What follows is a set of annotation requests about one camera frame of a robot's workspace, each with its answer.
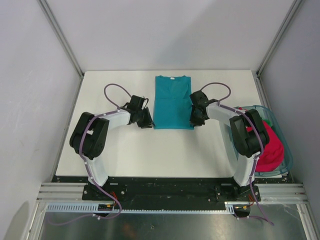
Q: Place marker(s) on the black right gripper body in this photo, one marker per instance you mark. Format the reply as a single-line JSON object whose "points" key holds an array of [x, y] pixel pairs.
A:
{"points": [[195, 119]]}

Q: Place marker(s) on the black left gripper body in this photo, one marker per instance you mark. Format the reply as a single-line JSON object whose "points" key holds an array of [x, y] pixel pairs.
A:
{"points": [[142, 120]]}

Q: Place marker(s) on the teal t-shirt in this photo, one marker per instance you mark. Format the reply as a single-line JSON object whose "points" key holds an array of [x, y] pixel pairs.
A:
{"points": [[172, 104]]}

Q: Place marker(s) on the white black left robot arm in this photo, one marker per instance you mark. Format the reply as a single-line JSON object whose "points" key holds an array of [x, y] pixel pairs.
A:
{"points": [[89, 136]]}

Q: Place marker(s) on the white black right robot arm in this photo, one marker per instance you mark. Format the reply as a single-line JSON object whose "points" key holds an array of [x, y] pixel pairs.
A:
{"points": [[245, 134]]}

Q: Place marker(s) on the clear blue plastic bin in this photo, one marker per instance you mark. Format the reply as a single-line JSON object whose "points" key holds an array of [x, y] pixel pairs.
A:
{"points": [[284, 167]]}

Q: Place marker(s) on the green t-shirt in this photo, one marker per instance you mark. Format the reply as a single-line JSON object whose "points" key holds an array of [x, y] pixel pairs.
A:
{"points": [[267, 121]]}

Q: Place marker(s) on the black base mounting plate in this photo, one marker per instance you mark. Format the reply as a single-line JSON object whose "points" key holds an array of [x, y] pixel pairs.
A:
{"points": [[174, 193]]}

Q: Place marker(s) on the magenta red t-shirt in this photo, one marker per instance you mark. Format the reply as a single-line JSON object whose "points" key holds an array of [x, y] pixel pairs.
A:
{"points": [[274, 152]]}

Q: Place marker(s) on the white slotted cable duct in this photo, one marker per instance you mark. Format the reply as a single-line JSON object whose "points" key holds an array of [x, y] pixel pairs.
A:
{"points": [[103, 208]]}

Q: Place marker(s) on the aluminium frame rail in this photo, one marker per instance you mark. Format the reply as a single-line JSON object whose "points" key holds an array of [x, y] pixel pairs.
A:
{"points": [[60, 192]]}

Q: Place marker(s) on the left aluminium corner post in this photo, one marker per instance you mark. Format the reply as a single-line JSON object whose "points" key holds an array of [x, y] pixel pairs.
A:
{"points": [[48, 13]]}

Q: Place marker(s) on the aluminium corner post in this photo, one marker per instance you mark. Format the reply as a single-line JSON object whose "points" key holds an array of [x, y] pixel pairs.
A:
{"points": [[48, 13], [285, 25]]}

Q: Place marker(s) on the right aluminium corner post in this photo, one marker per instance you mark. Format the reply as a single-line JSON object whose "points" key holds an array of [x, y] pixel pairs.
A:
{"points": [[285, 25]]}

